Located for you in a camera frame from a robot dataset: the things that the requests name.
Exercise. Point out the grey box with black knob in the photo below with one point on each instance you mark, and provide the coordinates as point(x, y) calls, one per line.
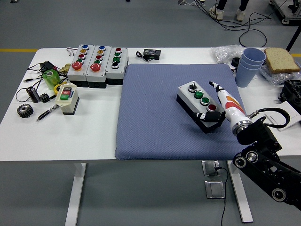
point(115, 73)

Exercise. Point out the small black gear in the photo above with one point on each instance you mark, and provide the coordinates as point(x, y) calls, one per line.
point(44, 98)

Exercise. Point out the blue-grey padded mat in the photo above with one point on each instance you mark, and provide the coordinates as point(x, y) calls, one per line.
point(152, 82)

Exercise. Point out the green translucent cylinder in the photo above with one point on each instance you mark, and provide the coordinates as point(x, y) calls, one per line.
point(51, 80)

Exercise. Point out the brass fitting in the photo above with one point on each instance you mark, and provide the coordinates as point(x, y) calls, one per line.
point(64, 68)

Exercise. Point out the small black round part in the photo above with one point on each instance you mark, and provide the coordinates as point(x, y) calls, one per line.
point(235, 62)

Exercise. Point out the bread slice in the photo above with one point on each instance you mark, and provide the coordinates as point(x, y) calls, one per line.
point(281, 60)

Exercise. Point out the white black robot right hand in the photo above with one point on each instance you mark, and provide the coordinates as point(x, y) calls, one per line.
point(231, 107)

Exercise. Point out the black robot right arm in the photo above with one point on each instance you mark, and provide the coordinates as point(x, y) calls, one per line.
point(258, 134)

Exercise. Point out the blue plastic cup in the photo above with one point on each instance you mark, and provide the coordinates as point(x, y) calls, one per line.
point(254, 56)
point(245, 77)
point(249, 66)

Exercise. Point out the grey four-control button box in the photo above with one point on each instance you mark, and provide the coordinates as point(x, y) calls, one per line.
point(185, 94)

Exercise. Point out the clear plastic bag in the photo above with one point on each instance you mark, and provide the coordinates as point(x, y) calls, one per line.
point(277, 76)

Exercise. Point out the clear bubble wrap bag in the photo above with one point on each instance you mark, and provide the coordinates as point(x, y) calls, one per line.
point(223, 53)

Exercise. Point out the black cylindrical capacitor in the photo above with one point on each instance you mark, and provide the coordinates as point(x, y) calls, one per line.
point(33, 94)

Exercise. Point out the metal floor socket with plug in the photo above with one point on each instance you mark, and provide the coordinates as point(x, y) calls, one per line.
point(209, 168)

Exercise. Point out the black silver pen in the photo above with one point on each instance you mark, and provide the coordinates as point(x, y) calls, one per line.
point(45, 114)

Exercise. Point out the large black steel gear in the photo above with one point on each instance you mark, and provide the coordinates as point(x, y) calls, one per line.
point(24, 111)

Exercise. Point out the grey box with mushroom button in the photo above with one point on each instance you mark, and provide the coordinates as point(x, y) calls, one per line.
point(94, 75)
point(76, 73)

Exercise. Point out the person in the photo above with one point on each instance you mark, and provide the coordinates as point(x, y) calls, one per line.
point(217, 13)

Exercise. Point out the metal floor plate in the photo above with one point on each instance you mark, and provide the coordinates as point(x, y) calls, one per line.
point(214, 189)

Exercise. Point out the black digital display module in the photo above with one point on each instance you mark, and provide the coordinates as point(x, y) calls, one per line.
point(152, 54)

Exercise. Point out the cream switch box red green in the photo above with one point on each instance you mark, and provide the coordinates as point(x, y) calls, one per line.
point(68, 106)

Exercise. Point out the metal frame cart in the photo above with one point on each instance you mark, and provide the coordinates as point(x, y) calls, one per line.
point(290, 17)

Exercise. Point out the white table leg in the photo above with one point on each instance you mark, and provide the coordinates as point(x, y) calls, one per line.
point(75, 193)
point(243, 202)

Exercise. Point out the black mechanical assembly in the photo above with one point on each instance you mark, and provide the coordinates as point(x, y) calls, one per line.
point(292, 91)

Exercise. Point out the yellow tape roll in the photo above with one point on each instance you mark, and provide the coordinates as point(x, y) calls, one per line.
point(56, 89)

